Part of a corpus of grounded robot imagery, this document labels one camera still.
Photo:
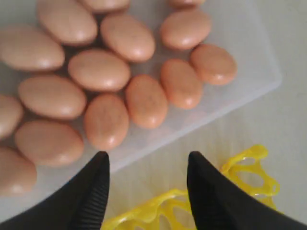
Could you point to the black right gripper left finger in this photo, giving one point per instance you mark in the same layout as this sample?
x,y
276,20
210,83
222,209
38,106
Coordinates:
x,y
79,205

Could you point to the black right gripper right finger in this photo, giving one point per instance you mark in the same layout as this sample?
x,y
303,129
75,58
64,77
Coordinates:
x,y
218,204

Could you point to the yellow plastic egg tray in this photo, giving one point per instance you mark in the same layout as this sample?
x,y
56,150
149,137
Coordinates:
x,y
171,210

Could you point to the brown egg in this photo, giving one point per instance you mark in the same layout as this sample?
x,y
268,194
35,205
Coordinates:
x,y
49,143
99,71
183,30
182,86
185,3
11,113
128,37
27,48
52,96
17,174
146,101
214,65
106,121
100,6
67,21

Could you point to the clear plastic box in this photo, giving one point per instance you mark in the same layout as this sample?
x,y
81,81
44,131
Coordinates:
x,y
236,27

